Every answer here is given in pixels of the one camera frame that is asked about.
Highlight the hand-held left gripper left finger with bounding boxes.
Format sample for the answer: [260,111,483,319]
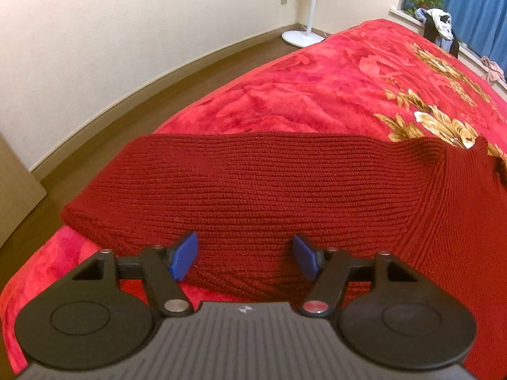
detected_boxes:
[69,231,199,318]

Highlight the light wooden door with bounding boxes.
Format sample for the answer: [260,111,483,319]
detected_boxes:
[0,132,47,248]

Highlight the red floral blanket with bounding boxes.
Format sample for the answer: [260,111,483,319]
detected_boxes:
[0,18,507,377]

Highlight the green potted plant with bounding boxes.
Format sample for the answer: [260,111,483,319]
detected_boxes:
[405,0,446,18]

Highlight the dark red knit sweater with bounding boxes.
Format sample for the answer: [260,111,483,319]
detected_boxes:
[61,132,507,373]

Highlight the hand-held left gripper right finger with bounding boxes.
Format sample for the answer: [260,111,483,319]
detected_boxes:
[292,233,421,318]

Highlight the pink cloth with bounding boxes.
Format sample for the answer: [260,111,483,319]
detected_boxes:
[480,56,507,85]

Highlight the white standing fan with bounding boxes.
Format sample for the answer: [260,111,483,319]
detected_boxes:
[281,0,326,45]

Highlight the pile of clothes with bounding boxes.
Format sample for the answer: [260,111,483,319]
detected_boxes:
[414,7,463,57]

